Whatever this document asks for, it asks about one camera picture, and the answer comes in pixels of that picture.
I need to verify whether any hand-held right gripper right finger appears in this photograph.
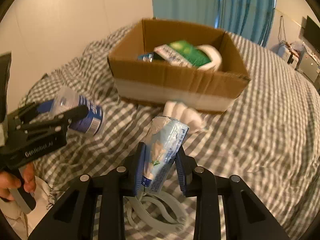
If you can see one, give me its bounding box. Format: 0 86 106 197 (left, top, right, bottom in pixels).
176 144 296 240

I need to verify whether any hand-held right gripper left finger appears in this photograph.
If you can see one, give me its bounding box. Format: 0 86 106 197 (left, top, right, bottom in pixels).
29 142 146 240

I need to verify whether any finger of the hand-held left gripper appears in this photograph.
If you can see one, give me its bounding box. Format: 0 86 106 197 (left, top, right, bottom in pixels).
7 99 56 128
19 105 88 141

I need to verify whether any clear bottle with blue label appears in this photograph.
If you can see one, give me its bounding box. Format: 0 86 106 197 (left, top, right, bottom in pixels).
49 86 105 137

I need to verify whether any light blue tissue packet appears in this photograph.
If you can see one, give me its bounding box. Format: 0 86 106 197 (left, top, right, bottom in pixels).
142 116 190 196

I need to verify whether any cardboard box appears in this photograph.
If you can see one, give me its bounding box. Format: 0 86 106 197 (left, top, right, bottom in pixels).
107 17 251 116

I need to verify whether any person's left hand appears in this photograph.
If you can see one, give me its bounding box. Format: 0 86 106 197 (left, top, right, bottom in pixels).
0 162 36 202

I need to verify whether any grey plastic clip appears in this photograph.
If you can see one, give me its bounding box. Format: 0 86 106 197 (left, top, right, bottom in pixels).
123 192 188 234

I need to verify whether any white printed cloth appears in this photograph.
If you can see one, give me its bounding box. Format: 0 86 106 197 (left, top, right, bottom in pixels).
3 175 66 240

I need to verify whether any small blue bottle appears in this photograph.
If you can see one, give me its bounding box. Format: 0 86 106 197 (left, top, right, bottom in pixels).
137 52 154 63

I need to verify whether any grey checkered blanket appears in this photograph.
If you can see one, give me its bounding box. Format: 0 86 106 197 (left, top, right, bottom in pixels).
19 26 318 240

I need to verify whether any white printed packet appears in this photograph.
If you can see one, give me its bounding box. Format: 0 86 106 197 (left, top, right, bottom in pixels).
153 44 193 67

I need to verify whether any green packet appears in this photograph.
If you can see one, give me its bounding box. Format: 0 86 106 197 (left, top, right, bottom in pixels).
167 40 212 68

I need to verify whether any white roll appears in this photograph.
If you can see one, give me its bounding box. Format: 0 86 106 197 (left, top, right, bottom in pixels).
197 44 223 72

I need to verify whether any white appliance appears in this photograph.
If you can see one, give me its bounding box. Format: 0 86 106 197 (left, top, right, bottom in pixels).
277 40 300 68

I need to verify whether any blue curtain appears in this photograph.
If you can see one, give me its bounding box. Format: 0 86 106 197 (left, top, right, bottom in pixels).
150 0 278 48

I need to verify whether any silver cabinet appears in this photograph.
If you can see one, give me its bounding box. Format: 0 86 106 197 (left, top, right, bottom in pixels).
298 52 320 83

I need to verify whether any black television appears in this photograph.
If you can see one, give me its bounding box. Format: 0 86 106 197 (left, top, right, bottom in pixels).
301 15 320 56

